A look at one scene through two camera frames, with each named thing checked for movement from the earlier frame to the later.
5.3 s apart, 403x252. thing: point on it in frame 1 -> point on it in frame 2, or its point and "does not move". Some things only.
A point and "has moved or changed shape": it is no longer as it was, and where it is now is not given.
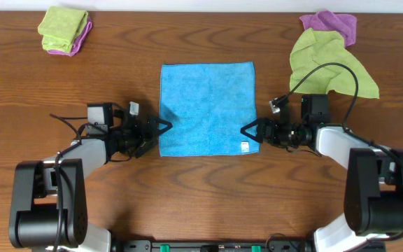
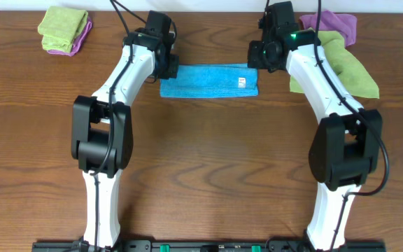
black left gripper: (147, 139) -> (173, 71)
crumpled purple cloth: (346, 24) does not move
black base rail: (211, 246) does not move
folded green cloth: (61, 29) does not move
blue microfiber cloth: (208, 104) has moved or changed shape
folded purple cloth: (84, 29) does not move
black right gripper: (263, 124) -> (253, 61)
